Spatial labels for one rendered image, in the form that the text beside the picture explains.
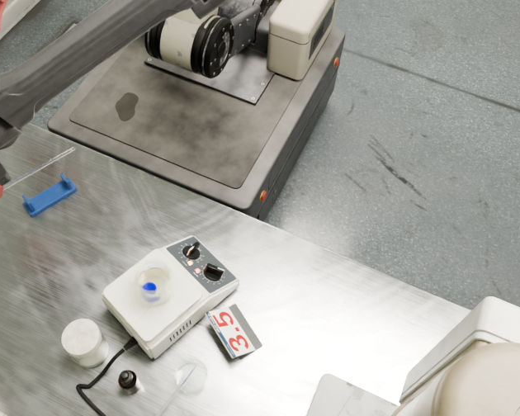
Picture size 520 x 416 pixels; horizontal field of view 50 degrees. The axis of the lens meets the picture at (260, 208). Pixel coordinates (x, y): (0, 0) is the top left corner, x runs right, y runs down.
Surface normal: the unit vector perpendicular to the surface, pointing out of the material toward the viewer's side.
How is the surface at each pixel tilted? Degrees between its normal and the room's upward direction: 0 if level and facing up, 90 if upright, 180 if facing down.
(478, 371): 7
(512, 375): 3
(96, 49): 78
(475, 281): 0
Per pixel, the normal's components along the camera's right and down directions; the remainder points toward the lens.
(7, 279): 0.04, -0.51
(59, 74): 0.29, 0.71
